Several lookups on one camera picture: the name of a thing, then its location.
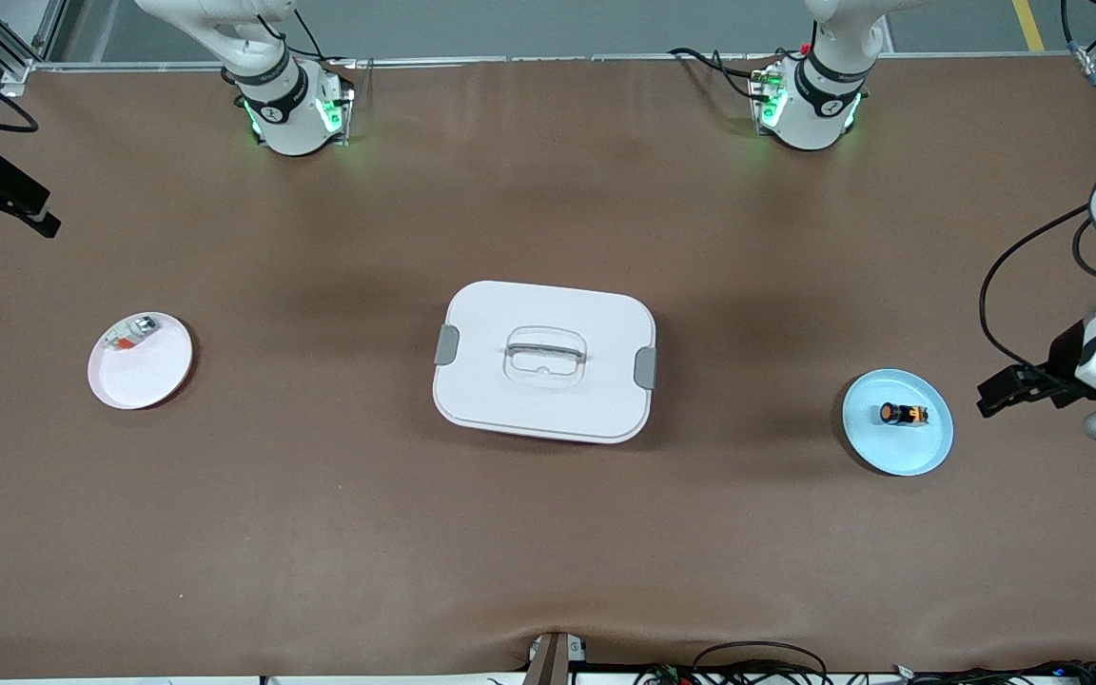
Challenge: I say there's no white lidded storage box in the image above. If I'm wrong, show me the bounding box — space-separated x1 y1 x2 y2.
432 281 657 445

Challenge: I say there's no black cable bundle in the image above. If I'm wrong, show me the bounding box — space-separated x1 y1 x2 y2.
634 656 1096 685

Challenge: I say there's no light blue round plate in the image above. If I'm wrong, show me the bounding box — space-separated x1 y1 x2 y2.
842 369 954 477

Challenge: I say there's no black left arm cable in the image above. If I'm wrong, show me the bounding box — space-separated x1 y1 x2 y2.
978 0 1096 377

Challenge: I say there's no metal table edge rail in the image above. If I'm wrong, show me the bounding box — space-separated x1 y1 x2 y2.
29 52 1086 73

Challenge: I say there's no translucent box lid handle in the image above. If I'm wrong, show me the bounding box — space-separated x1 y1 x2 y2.
505 326 590 390

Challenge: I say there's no small white red packet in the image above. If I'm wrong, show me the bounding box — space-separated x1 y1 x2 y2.
103 317 161 351

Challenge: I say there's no brown camera mount post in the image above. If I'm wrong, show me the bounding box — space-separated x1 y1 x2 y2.
522 631 589 685

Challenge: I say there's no black base power cable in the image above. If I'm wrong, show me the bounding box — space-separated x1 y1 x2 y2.
667 46 768 101

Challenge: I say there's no brown table mat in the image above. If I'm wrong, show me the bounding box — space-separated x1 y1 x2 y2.
0 52 1096 678

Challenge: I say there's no pink round plate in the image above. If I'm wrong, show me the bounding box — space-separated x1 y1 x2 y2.
88 311 194 411

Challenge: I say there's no black looped cable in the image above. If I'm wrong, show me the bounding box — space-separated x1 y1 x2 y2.
691 640 830 685

